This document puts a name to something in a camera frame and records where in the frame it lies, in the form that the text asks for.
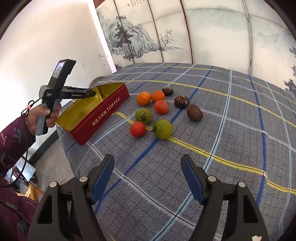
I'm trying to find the red tomato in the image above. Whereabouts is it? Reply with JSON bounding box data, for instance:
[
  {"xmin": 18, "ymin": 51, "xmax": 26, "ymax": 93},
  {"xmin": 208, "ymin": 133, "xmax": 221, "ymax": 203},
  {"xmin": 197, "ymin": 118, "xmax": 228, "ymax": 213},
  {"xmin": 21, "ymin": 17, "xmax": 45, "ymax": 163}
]
[
  {"xmin": 130, "ymin": 121, "xmax": 146, "ymax": 138},
  {"xmin": 154, "ymin": 100, "xmax": 169, "ymax": 115}
]

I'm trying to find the green tomato small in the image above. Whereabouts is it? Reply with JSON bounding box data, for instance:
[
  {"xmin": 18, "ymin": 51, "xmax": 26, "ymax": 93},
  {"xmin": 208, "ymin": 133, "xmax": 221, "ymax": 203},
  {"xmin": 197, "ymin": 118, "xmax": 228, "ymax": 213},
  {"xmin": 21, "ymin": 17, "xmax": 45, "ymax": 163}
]
[{"xmin": 135, "ymin": 108, "xmax": 152, "ymax": 125}]

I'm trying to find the green tomato large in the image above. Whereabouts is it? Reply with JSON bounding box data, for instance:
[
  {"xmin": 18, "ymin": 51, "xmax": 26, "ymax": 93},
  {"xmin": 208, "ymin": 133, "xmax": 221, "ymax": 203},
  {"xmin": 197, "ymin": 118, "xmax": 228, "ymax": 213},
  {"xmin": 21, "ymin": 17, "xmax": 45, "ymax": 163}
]
[{"xmin": 152, "ymin": 119, "xmax": 173, "ymax": 140}]

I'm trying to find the brown fruit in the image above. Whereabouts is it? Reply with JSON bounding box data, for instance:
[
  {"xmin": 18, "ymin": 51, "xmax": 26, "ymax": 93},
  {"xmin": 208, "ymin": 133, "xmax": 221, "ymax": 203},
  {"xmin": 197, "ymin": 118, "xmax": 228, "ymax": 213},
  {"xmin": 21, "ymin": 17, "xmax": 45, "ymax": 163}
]
[
  {"xmin": 174, "ymin": 95, "xmax": 190, "ymax": 109},
  {"xmin": 187, "ymin": 104, "xmax": 203, "ymax": 121},
  {"xmin": 162, "ymin": 86, "xmax": 174, "ymax": 96}
]

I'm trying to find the left forearm purple sleeve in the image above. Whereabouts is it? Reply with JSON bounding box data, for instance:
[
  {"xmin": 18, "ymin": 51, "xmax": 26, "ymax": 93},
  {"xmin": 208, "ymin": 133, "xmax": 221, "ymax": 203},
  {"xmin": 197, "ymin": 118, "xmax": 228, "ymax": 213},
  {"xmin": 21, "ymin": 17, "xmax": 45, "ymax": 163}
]
[{"xmin": 0, "ymin": 116, "xmax": 38, "ymax": 240}]

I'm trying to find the person's left hand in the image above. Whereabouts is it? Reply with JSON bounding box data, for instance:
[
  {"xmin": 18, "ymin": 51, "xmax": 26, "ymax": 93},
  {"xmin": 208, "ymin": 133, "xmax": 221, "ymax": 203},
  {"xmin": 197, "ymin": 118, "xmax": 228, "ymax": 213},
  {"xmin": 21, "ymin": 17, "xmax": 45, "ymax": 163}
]
[{"xmin": 25, "ymin": 104, "xmax": 61, "ymax": 136}]

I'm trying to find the red gold toffee tin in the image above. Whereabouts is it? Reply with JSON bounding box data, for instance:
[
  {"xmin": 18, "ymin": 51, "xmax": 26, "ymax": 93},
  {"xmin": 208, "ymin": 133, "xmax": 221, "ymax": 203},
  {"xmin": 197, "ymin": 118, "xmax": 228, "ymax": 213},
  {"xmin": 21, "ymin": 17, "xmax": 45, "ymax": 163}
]
[{"xmin": 57, "ymin": 82, "xmax": 130, "ymax": 146}]

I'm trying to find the orange tangerine left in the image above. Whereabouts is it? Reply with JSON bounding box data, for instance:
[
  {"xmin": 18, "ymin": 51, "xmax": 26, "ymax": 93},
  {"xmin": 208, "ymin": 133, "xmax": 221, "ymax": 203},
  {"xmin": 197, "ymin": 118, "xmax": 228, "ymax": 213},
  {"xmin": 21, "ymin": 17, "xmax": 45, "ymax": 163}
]
[{"xmin": 137, "ymin": 91, "xmax": 151, "ymax": 106}]

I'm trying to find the orange tangerine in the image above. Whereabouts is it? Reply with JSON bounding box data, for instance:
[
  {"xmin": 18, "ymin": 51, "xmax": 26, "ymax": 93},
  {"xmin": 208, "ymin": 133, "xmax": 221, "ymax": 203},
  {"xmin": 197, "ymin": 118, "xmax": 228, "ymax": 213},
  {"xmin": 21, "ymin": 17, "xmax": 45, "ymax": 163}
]
[
  {"xmin": 137, "ymin": 91, "xmax": 151, "ymax": 106},
  {"xmin": 151, "ymin": 90, "xmax": 165, "ymax": 103}
]

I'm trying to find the blue plaid tablecloth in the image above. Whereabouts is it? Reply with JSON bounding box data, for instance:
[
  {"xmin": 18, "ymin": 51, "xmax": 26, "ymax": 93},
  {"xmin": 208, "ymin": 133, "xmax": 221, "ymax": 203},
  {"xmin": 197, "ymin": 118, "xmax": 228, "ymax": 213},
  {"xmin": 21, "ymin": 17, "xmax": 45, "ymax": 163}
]
[{"xmin": 58, "ymin": 63, "xmax": 295, "ymax": 240}]

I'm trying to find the orange tangerine right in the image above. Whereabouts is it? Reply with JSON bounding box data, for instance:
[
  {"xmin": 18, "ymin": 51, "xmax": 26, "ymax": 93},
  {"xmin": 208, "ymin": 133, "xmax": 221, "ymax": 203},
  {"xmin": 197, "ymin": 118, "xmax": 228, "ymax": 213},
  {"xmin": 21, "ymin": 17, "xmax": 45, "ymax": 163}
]
[{"xmin": 151, "ymin": 90, "xmax": 165, "ymax": 103}]

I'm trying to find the painted landscape folding screen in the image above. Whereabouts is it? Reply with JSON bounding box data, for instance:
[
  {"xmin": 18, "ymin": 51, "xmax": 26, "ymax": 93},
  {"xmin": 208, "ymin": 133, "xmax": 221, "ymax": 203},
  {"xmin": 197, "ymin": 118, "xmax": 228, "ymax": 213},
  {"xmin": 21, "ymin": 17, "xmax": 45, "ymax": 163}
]
[{"xmin": 94, "ymin": 1, "xmax": 295, "ymax": 93}]

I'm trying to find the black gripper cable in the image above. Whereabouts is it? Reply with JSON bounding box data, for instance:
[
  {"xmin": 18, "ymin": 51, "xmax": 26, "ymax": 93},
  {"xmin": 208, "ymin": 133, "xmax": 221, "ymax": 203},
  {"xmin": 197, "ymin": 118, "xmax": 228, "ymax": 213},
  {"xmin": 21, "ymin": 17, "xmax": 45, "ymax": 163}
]
[{"xmin": 6, "ymin": 99, "xmax": 41, "ymax": 186}]

